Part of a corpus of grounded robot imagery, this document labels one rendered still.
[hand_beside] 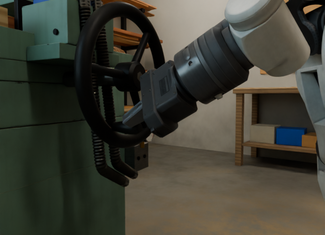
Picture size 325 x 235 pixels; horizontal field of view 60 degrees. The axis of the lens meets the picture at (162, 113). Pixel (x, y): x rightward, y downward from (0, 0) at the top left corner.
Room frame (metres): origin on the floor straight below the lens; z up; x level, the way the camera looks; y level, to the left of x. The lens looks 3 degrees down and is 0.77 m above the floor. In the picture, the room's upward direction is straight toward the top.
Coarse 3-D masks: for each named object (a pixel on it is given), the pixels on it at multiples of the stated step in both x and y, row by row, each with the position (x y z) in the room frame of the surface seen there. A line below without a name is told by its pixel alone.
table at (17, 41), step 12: (0, 36) 0.52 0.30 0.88; (12, 36) 0.54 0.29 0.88; (24, 36) 0.57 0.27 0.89; (0, 48) 0.52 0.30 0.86; (12, 48) 0.54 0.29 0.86; (24, 48) 0.56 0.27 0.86; (36, 48) 0.55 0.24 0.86; (48, 48) 0.54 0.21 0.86; (60, 48) 0.52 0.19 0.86; (72, 48) 0.55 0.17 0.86; (24, 60) 0.57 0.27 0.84; (36, 60) 0.56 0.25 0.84; (48, 60) 0.56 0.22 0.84; (60, 60) 0.56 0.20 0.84; (72, 60) 0.56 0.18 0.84; (96, 60) 0.61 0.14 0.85; (120, 60) 0.84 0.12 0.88
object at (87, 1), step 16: (80, 0) 0.56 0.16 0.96; (96, 0) 0.60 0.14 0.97; (80, 16) 0.57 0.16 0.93; (96, 80) 0.57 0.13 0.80; (96, 96) 0.57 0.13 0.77; (112, 96) 0.61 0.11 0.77; (112, 112) 0.61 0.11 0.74; (96, 144) 0.57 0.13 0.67; (96, 160) 0.57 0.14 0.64; (112, 160) 0.62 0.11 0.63; (112, 176) 0.62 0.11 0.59; (128, 176) 0.71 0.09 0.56
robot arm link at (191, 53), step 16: (192, 48) 0.38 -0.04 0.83; (176, 64) 0.39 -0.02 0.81; (192, 64) 0.37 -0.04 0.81; (144, 80) 0.45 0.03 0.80; (160, 80) 0.43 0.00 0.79; (176, 80) 0.40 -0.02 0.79; (192, 80) 0.38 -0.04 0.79; (208, 80) 0.37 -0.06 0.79; (144, 96) 0.43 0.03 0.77; (160, 96) 0.41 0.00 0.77; (176, 96) 0.39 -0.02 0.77; (192, 96) 0.41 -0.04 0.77; (208, 96) 0.39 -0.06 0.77; (144, 112) 0.41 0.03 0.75; (160, 112) 0.40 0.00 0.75; (176, 112) 0.41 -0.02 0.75; (192, 112) 0.41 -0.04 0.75; (160, 128) 0.40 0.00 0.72; (176, 128) 0.42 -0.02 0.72
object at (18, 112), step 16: (0, 80) 0.53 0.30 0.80; (0, 96) 0.52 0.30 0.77; (16, 96) 0.55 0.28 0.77; (32, 96) 0.58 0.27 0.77; (48, 96) 0.61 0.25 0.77; (64, 96) 0.65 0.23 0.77; (0, 112) 0.52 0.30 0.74; (16, 112) 0.55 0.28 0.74; (32, 112) 0.58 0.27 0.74; (48, 112) 0.61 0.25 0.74; (64, 112) 0.65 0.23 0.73; (80, 112) 0.69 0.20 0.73; (0, 128) 0.52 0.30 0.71
